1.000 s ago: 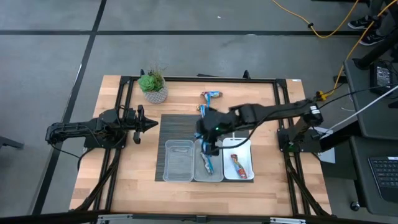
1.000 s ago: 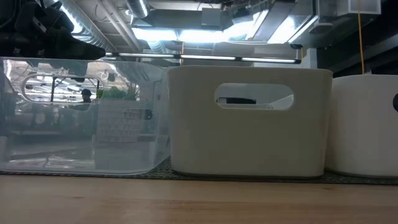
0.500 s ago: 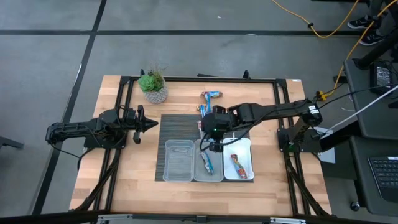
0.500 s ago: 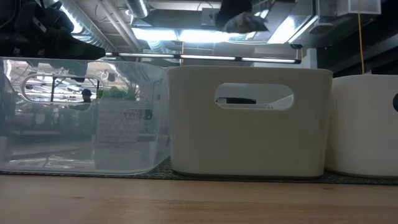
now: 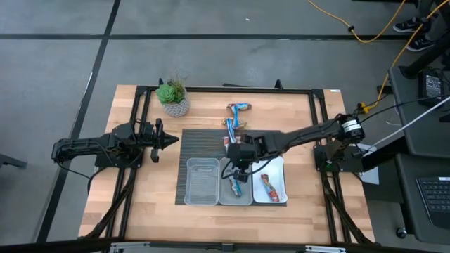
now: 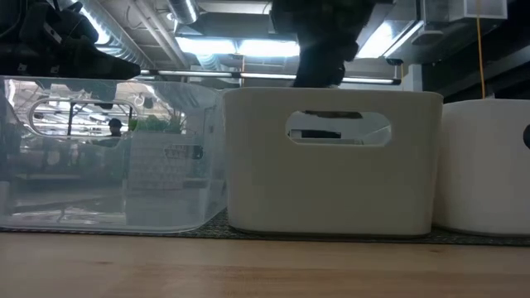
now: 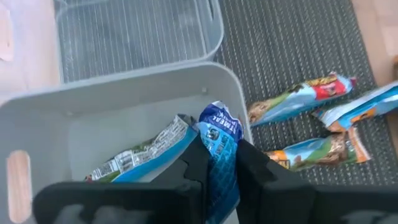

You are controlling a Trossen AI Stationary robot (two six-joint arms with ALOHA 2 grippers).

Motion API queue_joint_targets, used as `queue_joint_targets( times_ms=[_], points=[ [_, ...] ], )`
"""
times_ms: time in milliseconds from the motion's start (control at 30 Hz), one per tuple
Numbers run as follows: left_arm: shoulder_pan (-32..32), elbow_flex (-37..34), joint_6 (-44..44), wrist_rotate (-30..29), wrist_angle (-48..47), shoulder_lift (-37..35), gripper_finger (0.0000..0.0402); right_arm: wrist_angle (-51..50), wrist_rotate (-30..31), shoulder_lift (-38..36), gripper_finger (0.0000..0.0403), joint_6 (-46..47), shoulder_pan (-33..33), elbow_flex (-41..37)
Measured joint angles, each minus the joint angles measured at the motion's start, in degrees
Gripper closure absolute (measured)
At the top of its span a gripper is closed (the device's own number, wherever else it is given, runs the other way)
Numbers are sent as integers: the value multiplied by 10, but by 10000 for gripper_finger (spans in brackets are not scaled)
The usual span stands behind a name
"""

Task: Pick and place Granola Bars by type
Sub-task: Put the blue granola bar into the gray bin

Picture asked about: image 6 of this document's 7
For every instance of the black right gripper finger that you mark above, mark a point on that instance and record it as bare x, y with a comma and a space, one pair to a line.
319, 66

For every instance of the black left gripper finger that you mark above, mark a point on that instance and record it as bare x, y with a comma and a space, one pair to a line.
95, 66

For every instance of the long tube ceiling light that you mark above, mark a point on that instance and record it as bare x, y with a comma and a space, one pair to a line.
269, 75

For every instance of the person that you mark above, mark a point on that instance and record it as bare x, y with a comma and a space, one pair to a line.
115, 124

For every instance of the succulent in patterned pot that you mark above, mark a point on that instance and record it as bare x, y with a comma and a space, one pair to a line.
161, 165

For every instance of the pale grey plastic bin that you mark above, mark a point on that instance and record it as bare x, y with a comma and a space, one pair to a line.
331, 186

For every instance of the clear plastic bin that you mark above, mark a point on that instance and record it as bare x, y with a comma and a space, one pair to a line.
62, 207

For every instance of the white plastic bin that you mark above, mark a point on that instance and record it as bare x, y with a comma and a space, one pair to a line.
484, 174

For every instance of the dark woven placemat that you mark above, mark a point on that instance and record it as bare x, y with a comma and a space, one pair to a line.
455, 241

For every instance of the silver ventilation duct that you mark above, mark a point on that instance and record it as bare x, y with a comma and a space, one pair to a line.
120, 41
184, 10

